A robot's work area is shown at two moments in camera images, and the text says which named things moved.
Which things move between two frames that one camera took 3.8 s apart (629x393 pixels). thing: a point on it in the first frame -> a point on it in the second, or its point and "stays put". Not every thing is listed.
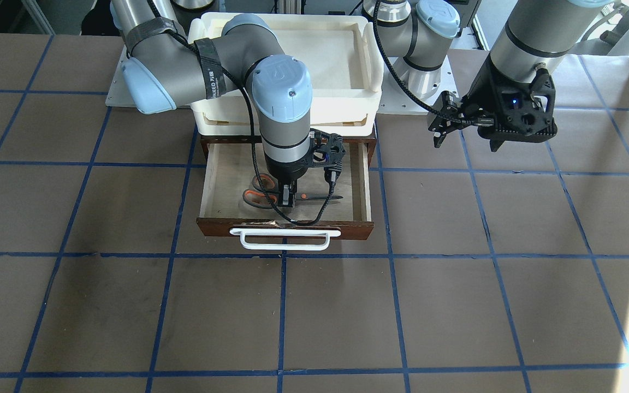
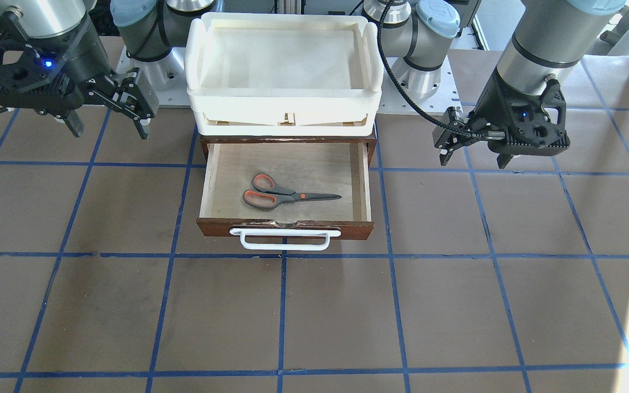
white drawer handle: x=283 y=232 stays put
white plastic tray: x=343 y=55 stays put
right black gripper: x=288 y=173 -> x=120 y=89
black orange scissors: x=257 y=197 stays put
